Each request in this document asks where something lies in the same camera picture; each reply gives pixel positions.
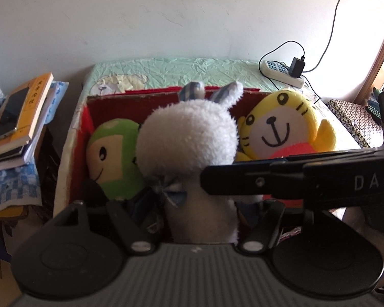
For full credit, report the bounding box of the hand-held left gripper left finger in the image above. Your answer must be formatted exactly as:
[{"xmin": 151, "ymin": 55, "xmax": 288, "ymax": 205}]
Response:
[{"xmin": 62, "ymin": 199, "xmax": 163, "ymax": 257}]

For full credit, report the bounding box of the red cardboard box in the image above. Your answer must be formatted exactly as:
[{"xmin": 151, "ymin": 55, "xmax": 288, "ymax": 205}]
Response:
[{"xmin": 53, "ymin": 86, "xmax": 308, "ymax": 244}]

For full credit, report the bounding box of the wooden door frame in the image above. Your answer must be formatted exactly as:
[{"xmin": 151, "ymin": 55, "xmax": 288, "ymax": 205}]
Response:
[{"xmin": 354, "ymin": 13, "xmax": 384, "ymax": 105}]

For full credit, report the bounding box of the white plush bunny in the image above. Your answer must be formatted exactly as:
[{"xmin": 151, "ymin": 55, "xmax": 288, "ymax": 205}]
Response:
[{"xmin": 136, "ymin": 81, "xmax": 244, "ymax": 245}]

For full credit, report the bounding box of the person's right forearm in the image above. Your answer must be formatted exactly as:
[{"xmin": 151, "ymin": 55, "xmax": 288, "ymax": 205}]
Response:
[{"xmin": 342, "ymin": 206, "xmax": 384, "ymax": 258}]

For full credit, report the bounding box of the green cartoon bed sheet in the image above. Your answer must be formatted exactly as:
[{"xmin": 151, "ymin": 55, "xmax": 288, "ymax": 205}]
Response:
[{"xmin": 82, "ymin": 57, "xmax": 363, "ymax": 154}]

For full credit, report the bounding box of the black charger adapter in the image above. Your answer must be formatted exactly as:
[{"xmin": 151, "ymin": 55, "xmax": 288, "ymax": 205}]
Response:
[{"xmin": 289, "ymin": 57, "xmax": 306, "ymax": 79}]

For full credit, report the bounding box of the white power strip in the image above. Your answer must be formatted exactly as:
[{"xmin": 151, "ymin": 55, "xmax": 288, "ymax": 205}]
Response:
[{"xmin": 259, "ymin": 59, "xmax": 305, "ymax": 89}]

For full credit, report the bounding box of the yellow plush tiger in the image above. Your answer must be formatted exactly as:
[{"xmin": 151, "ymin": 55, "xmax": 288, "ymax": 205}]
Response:
[{"xmin": 235, "ymin": 89, "xmax": 337, "ymax": 208}]

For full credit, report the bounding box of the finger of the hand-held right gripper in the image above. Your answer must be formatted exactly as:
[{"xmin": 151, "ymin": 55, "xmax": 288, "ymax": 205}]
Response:
[
  {"xmin": 200, "ymin": 162, "xmax": 305, "ymax": 199},
  {"xmin": 233, "ymin": 148, "xmax": 382, "ymax": 167}
]

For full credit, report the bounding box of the green plush toy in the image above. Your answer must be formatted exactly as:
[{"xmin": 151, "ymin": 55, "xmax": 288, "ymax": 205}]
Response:
[{"xmin": 86, "ymin": 118, "xmax": 148, "ymax": 201}]

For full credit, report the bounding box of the stack of books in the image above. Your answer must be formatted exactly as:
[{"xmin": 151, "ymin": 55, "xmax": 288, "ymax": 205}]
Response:
[{"xmin": 0, "ymin": 81, "xmax": 70, "ymax": 212}]

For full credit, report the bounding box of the smartphone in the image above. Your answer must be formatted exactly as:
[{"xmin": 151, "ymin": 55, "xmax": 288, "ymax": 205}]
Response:
[{"xmin": 0, "ymin": 86, "xmax": 31, "ymax": 142}]

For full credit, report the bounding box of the patterned cloth covered stool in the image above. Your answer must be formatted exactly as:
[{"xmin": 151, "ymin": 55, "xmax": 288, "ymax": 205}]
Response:
[{"xmin": 326, "ymin": 98, "xmax": 384, "ymax": 149}]

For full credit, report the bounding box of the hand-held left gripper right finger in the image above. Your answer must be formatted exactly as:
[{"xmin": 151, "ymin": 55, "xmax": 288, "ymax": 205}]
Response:
[{"xmin": 237, "ymin": 198, "xmax": 287, "ymax": 257}]

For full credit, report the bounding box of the black charger cable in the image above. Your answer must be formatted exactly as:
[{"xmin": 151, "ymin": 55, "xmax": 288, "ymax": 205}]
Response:
[{"xmin": 259, "ymin": 40, "xmax": 322, "ymax": 103}]

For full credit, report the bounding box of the yellow book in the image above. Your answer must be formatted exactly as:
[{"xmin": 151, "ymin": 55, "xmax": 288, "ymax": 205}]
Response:
[{"xmin": 0, "ymin": 73, "xmax": 54, "ymax": 161}]

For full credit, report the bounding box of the grey power cable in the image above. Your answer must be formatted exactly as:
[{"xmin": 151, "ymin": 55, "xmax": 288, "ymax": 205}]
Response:
[{"xmin": 302, "ymin": 0, "xmax": 346, "ymax": 73}]

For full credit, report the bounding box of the white book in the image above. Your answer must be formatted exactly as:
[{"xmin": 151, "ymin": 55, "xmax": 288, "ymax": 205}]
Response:
[{"xmin": 0, "ymin": 83, "xmax": 60, "ymax": 174}]

